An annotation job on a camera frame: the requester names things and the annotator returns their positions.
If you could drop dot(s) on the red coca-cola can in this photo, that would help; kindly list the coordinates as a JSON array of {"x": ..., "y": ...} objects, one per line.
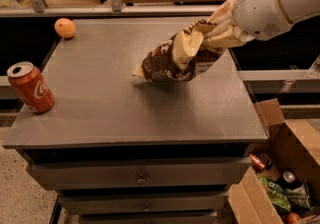
[{"x": 28, "y": 82}]

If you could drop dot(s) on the cardboard box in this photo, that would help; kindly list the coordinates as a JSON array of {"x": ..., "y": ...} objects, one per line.
[{"x": 292, "y": 145}]

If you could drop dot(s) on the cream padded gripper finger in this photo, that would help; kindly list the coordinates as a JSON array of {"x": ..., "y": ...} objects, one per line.
[
  {"x": 196, "y": 50},
  {"x": 220, "y": 20}
]

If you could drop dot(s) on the white rounded gripper body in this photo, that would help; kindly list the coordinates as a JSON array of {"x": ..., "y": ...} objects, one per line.
[{"x": 261, "y": 6}]

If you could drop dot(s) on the brown sea salt chip bag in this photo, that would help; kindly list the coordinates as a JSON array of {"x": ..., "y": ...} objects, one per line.
[{"x": 159, "y": 66}]

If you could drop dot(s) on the grey drawer cabinet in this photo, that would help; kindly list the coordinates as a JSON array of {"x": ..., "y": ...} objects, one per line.
[{"x": 121, "y": 150}]

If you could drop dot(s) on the orange fruit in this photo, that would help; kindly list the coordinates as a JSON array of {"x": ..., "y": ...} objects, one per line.
[{"x": 65, "y": 28}]

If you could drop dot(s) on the green snack bag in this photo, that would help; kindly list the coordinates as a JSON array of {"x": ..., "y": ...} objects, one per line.
[{"x": 275, "y": 194}]

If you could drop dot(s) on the red apple in box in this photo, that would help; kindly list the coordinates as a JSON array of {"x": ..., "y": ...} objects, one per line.
[{"x": 292, "y": 218}]

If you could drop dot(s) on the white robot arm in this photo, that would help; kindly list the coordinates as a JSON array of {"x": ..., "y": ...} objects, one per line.
[{"x": 299, "y": 10}]

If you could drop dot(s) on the dark can in box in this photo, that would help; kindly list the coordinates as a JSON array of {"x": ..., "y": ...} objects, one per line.
[{"x": 287, "y": 180}]

